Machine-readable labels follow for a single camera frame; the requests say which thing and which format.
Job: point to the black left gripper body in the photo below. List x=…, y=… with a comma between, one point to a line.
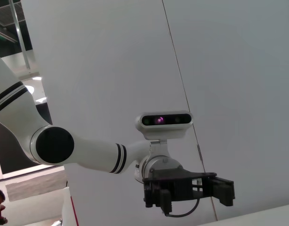
x=179, y=186

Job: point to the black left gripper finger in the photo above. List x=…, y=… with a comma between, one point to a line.
x=228, y=196
x=225, y=184

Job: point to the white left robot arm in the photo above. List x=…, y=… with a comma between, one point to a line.
x=92, y=150

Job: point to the white panel with red stripe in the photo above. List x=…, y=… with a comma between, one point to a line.
x=69, y=207

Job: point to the grey metal pole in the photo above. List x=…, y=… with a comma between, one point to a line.
x=22, y=35

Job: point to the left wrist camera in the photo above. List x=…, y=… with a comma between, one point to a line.
x=165, y=134

